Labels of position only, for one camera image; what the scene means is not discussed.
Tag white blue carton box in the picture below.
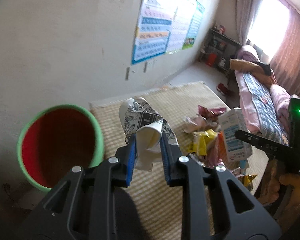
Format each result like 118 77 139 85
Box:
218 107 252 163

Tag beige striped woven mat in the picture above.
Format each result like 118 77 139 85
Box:
89 80 269 240

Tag yellow snack wrapper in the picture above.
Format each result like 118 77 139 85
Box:
188 129 218 156

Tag dark metal shelf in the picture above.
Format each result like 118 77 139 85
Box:
198 28 242 75

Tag blue alphabet wall poster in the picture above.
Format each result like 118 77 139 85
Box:
132 0 177 64

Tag pink snack wrapper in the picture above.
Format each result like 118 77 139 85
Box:
183 105 228 134

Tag red slippers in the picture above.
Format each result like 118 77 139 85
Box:
216 83 229 96

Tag white chart wall poster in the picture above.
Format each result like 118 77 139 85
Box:
166 0 197 54

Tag bed with plaid cover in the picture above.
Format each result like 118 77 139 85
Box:
234 44 289 145

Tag brown window curtain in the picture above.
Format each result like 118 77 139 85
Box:
270 7 300 95

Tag white paper cup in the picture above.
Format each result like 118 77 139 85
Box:
135 119 163 171

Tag orange pillow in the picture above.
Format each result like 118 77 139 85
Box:
230 59 271 76

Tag pink quilt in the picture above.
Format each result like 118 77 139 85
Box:
270 85 290 134

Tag green edged wall poster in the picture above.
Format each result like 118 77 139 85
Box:
182 0 205 50

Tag black white patterned paper bag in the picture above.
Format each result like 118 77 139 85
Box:
119 98 178 145

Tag red bin with green rim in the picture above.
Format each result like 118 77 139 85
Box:
17 104 104 192

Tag white wall socket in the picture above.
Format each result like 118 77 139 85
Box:
125 59 156 81

